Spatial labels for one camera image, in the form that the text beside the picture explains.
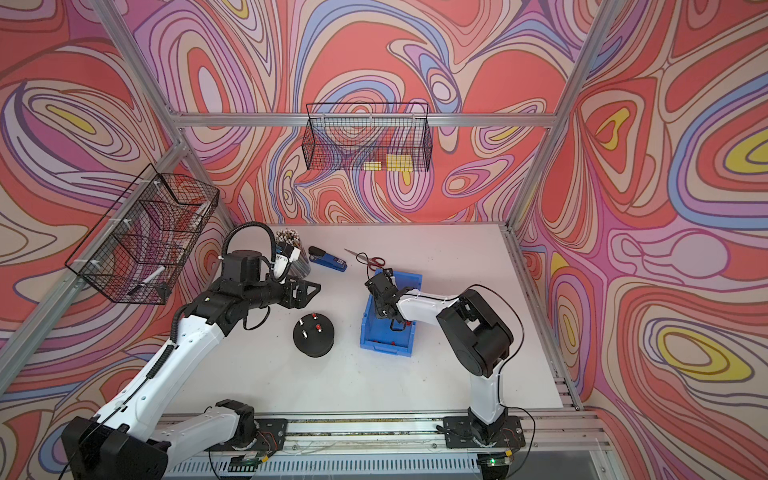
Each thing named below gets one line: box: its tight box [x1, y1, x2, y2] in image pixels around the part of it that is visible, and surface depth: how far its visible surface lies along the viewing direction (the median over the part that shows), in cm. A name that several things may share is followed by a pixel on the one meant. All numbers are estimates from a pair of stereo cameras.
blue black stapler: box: [308, 245, 348, 272], surface depth 107 cm
